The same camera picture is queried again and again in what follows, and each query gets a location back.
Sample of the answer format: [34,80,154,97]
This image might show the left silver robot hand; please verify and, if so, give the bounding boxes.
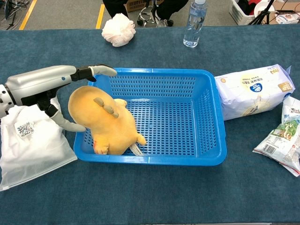
[4,64,118,133]

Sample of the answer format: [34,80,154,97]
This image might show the white frosted zip bag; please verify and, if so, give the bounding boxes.
[0,97,78,192]

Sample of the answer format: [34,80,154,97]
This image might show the yellow plush toy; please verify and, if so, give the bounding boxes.
[68,85,147,155]

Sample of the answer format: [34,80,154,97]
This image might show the white tissue pack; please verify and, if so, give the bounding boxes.
[214,63,295,121]

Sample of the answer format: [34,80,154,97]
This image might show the white printed snack bag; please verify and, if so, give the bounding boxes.
[252,95,300,177]

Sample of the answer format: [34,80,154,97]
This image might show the blue perforated plastic basket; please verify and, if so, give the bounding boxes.
[73,67,227,166]

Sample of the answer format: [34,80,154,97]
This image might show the white plastic laundry basket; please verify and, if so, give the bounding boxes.
[229,0,277,26]

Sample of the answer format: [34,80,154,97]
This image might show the pale pink bath pouf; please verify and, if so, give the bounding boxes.
[101,13,136,47]

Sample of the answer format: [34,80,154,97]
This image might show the brown cardboard box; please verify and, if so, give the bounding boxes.
[124,0,165,13]

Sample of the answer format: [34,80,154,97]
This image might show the chrome office chair base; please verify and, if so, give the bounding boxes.
[137,6,162,26]

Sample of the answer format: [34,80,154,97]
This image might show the person in black clothes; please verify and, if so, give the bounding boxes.
[102,0,189,28]

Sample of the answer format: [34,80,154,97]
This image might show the teal table cloth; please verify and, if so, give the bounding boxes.
[0,24,300,223]

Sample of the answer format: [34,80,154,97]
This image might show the clear plastic water bottle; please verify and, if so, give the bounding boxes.
[183,0,208,48]

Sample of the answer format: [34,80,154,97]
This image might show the black tripod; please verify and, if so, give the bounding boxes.
[248,0,276,25]

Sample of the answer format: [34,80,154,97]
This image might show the white printed package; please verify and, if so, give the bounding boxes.
[274,10,300,24]

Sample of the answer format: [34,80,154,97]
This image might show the tangled black floor cables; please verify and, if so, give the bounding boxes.
[0,0,31,30]

